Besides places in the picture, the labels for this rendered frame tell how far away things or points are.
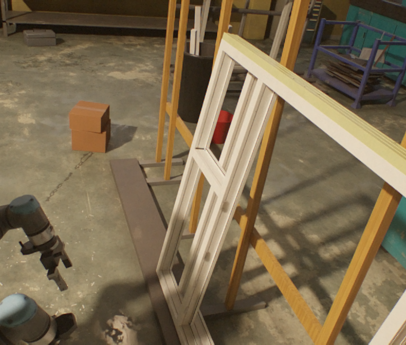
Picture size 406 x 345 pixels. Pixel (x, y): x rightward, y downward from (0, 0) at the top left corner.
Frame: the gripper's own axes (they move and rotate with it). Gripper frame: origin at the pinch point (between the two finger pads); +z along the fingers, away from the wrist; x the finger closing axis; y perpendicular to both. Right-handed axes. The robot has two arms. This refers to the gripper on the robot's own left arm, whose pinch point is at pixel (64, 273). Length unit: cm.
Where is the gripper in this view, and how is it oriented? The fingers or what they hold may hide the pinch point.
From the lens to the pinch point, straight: 168.5
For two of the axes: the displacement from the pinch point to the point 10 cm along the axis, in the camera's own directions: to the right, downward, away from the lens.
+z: 3.0, 8.4, 4.4
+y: 9.5, -3.2, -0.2
